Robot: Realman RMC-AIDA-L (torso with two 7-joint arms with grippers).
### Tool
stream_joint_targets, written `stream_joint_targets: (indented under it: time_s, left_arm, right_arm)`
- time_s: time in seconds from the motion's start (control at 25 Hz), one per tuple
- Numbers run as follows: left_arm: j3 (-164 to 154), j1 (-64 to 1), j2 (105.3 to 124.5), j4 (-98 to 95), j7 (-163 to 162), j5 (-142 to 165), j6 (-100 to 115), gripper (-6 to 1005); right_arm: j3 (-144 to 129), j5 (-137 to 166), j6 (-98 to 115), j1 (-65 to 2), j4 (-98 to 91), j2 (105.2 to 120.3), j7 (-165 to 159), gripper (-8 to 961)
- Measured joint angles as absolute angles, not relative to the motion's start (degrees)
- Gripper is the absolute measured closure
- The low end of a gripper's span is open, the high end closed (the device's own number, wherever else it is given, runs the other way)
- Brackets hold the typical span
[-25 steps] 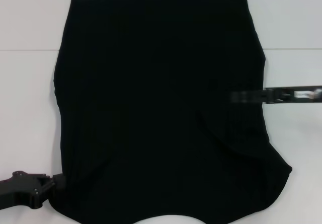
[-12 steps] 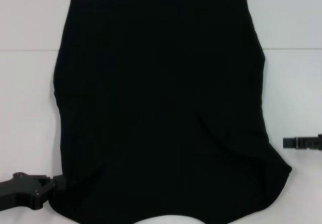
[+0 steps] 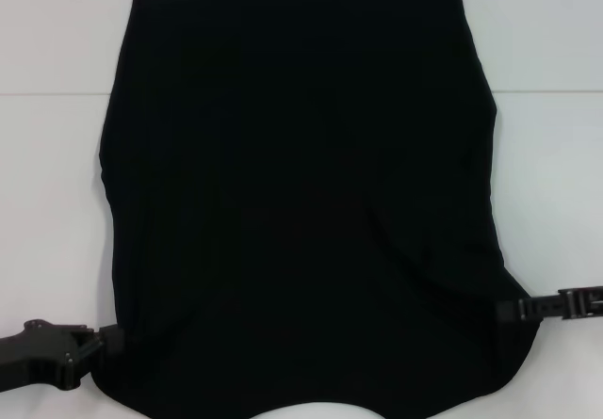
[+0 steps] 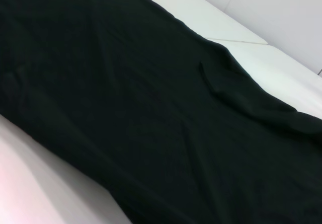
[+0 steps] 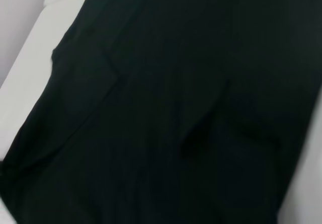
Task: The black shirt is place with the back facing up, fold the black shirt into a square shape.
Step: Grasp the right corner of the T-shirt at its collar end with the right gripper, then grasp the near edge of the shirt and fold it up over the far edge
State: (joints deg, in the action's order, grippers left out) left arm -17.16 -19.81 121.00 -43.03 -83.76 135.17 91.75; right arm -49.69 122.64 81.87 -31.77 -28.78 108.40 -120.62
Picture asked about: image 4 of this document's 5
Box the black t-shirt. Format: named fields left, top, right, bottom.
left=0, top=0, right=322, bottom=224

